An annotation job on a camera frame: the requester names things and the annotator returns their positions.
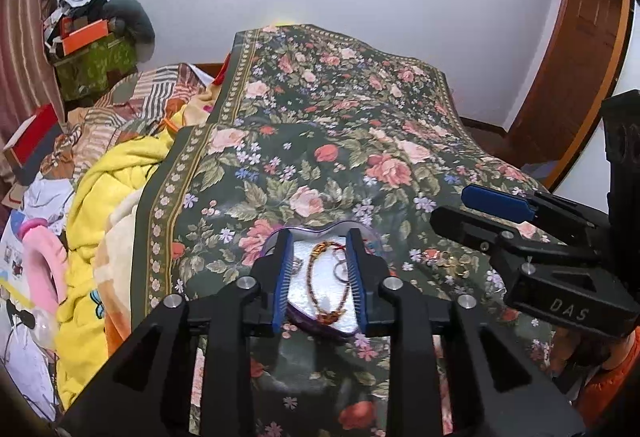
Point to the brown wooden door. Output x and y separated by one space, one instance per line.
583 58

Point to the striped red curtain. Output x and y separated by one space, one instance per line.
27 78

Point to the floral green bedspread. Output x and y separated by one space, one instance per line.
313 127

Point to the yellow blanket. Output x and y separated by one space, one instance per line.
95 317

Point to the grey neck pillow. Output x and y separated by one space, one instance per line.
128 16

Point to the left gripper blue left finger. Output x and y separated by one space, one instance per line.
145 388

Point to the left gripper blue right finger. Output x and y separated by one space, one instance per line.
494 389

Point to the striped patchwork quilt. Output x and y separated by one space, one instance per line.
143 104

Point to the purple heart-shaped tin box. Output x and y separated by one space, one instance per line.
320 301

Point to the orange box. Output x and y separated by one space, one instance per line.
85 36

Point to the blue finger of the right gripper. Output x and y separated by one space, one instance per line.
497 203

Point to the red and white box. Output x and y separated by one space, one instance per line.
31 143

